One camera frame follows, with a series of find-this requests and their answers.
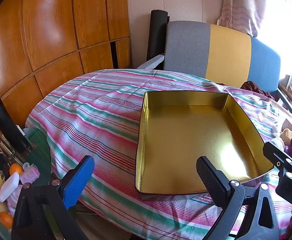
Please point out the wooden wardrobe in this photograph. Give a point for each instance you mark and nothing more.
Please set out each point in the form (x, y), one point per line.
(48, 30)

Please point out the pink hair roller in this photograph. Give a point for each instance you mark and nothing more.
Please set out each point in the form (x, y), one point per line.
(30, 173)

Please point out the gold tin box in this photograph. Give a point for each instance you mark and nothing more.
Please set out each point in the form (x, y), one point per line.
(198, 135)

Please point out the dark red cloth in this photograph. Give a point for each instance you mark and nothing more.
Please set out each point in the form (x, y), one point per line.
(255, 88)

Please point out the striped pink green cloth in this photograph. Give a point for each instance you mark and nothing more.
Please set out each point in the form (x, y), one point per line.
(98, 120)

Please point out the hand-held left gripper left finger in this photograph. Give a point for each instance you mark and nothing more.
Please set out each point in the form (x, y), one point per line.
(78, 180)

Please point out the black rolled mat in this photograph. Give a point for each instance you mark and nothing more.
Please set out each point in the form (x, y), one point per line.
(155, 35)

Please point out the grey yellow blue chair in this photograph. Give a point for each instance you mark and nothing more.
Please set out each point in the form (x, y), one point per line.
(185, 47)

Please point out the yellow sponge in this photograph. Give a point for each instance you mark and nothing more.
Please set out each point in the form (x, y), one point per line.
(286, 133)

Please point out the black flat case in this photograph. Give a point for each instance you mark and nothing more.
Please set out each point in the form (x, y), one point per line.
(7, 125)

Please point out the pink patterned curtain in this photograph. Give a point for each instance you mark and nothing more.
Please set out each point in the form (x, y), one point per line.
(240, 2)

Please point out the green glass side table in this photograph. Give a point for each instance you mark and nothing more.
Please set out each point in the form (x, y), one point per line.
(39, 142)

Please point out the orange fruit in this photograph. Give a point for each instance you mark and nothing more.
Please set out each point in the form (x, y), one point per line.
(6, 220)
(16, 168)

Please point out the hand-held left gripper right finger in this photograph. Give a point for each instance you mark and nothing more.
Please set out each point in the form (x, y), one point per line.
(212, 180)

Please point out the gold glass bottle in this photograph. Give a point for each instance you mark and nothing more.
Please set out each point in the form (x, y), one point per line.
(5, 148)

